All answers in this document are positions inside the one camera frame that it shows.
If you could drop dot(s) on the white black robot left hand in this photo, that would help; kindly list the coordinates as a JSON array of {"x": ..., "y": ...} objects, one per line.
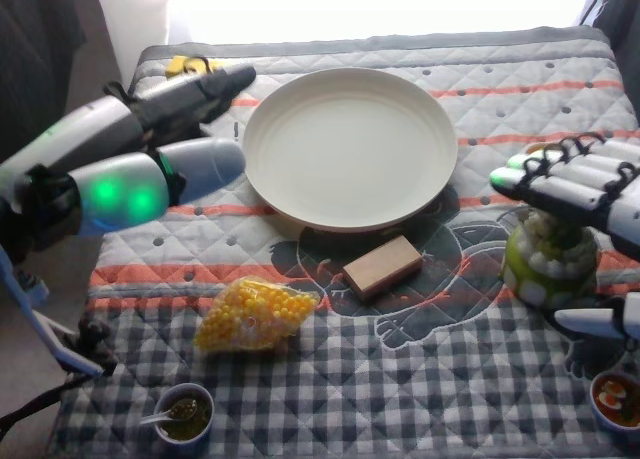
[{"x": 100, "y": 124}]

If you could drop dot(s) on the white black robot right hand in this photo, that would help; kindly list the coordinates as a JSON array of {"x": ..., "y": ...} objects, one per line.
[{"x": 575, "y": 179}]

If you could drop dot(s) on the bag of yellow balls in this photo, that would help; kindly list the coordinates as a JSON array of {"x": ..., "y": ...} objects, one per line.
[{"x": 255, "y": 314}]

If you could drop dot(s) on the yellow-green ball with white bumps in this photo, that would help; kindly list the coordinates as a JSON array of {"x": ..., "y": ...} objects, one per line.
[{"x": 530, "y": 264}]

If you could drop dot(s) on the white round plate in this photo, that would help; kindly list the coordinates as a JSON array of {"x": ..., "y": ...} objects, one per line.
[{"x": 350, "y": 144}]

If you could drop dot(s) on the yellow toy piece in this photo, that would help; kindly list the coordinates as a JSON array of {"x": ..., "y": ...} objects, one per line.
[{"x": 176, "y": 66}]

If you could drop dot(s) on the white curtain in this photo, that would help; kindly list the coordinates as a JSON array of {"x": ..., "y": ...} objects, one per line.
[{"x": 135, "y": 19}]

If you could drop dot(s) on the dark curtain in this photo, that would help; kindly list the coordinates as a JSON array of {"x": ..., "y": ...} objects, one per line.
[
  {"x": 40, "y": 29},
  {"x": 627, "y": 54}
]

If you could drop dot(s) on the brown wooden block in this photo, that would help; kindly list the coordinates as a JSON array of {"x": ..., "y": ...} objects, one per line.
[{"x": 382, "y": 266}]

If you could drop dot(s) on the blue bowl with egg soup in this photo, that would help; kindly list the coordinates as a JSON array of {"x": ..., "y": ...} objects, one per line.
[{"x": 617, "y": 404}]

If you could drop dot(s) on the white spoon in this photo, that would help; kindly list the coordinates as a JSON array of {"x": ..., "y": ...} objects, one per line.
[{"x": 160, "y": 418}]

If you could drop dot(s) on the grey quilt with printed bear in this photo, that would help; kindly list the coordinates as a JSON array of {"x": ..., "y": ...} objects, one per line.
[{"x": 350, "y": 379}]

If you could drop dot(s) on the blue bowl of green soup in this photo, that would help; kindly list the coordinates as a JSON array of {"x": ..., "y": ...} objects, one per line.
[{"x": 187, "y": 424}]

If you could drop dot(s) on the white metal frame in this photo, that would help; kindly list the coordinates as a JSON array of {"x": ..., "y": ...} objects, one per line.
[{"x": 45, "y": 329}]

